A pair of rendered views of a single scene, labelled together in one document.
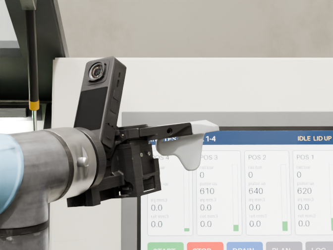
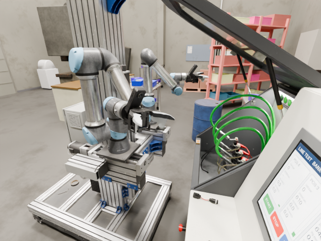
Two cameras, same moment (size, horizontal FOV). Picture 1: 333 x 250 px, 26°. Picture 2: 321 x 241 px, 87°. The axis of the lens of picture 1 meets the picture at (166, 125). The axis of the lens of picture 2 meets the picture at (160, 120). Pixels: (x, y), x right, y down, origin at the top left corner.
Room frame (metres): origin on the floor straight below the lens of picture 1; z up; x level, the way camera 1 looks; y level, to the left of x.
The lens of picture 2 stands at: (1.08, -0.50, 1.67)
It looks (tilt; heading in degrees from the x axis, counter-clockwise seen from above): 23 degrees down; 105
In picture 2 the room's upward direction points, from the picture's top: straight up
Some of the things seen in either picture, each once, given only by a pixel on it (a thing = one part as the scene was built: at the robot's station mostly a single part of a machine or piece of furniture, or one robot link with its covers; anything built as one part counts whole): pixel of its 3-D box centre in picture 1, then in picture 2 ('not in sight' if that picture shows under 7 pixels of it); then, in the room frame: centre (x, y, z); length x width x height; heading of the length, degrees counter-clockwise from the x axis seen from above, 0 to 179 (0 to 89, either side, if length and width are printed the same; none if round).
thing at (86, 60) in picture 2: not in sight; (91, 99); (0.46, 0.29, 1.41); 0.15 x 0.12 x 0.55; 58
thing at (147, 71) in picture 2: not in sight; (147, 80); (0.54, 1.03, 1.41); 0.15 x 0.12 x 0.55; 110
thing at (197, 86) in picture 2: not in sight; (199, 80); (0.78, 7.28, 0.43); 1.47 x 1.12 x 0.85; 174
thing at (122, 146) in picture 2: not in sight; (118, 141); (0.54, 0.41, 1.09); 0.15 x 0.15 x 0.10
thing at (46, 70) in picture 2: not in sight; (48, 74); (-5.93, 5.87, 0.63); 0.64 x 0.55 x 1.27; 84
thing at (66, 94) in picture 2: not in sight; (102, 93); (-1.92, 3.91, 0.45); 2.56 x 0.82 x 0.89; 84
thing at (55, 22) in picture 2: not in sight; (71, 56); (-3.25, 4.44, 1.46); 1.44 x 1.28 x 2.93; 174
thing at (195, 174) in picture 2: not in sight; (196, 166); (1.07, 0.57, 0.87); 0.62 x 0.04 x 0.16; 91
